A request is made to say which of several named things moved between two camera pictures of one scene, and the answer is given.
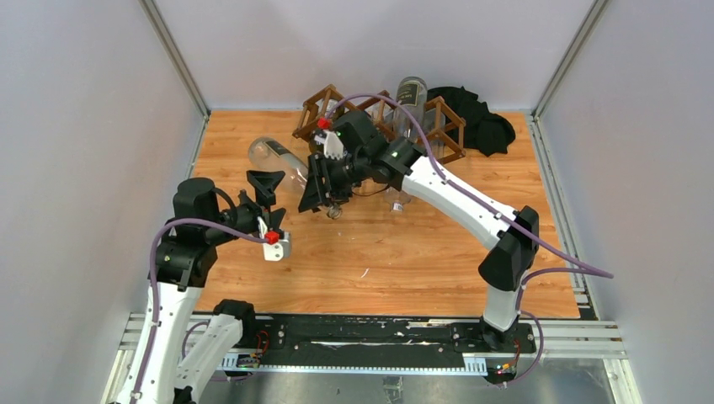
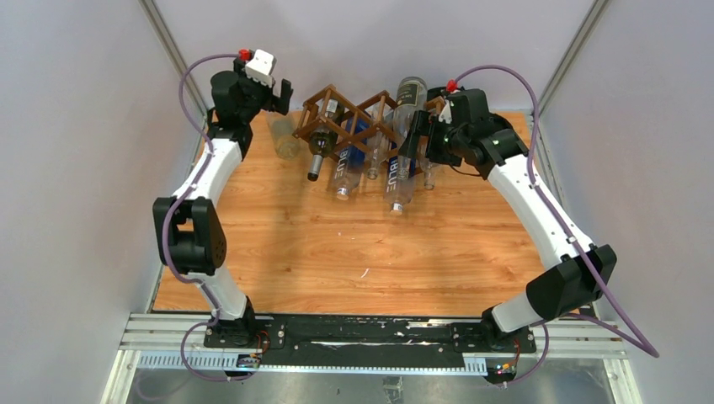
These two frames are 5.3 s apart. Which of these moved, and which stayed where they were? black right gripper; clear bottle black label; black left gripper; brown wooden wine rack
Moved: black right gripper; black left gripper
Stayed: brown wooden wine rack; clear bottle black label
